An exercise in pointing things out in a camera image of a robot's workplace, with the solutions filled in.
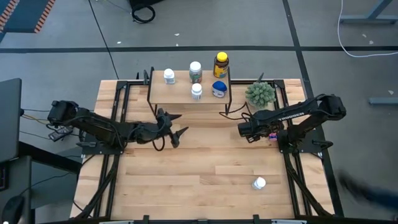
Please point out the green plant in patterned pot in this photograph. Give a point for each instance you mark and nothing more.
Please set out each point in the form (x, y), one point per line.
(260, 93)

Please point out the black side desk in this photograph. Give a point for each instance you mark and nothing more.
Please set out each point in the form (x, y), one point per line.
(46, 157)

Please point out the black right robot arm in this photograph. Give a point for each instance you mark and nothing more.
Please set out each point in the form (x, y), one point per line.
(298, 113)

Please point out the grey metal table foot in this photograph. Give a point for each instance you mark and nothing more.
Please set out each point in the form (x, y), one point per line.
(384, 100)
(357, 19)

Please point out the dark grey monitor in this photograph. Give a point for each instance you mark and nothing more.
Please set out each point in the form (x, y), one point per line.
(9, 118)

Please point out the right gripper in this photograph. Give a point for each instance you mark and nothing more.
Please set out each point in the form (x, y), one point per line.
(255, 127)

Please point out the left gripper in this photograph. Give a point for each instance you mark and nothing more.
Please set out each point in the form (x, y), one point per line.
(152, 132)

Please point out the white bottle red-striped label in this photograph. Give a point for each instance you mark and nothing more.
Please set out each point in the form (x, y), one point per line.
(196, 91)

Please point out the amber bottle yellow cap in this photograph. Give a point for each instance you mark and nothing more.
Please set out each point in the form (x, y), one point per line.
(220, 68)

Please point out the blue mat orange stripes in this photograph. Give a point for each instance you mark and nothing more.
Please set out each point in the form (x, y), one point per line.
(25, 15)

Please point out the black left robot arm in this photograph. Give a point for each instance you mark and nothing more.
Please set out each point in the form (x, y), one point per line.
(93, 124)

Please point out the black power adapter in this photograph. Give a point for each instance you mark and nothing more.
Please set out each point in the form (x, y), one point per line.
(60, 134)

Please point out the black computer mouse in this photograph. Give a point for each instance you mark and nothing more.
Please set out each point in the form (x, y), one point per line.
(12, 210)

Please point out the wooden shelf black frame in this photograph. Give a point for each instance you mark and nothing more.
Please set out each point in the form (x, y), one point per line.
(180, 93)

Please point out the peach label bottle white cap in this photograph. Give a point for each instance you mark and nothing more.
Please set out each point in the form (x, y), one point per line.
(195, 71)

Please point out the black metal rig frame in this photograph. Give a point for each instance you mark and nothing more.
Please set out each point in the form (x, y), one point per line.
(239, 82)

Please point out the white medicine bottle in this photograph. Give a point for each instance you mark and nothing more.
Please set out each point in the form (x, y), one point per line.
(169, 76)
(260, 181)

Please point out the person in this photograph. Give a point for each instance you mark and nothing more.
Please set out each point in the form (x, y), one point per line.
(367, 193)

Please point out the clear jar blue cap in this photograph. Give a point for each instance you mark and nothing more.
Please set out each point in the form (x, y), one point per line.
(219, 89)

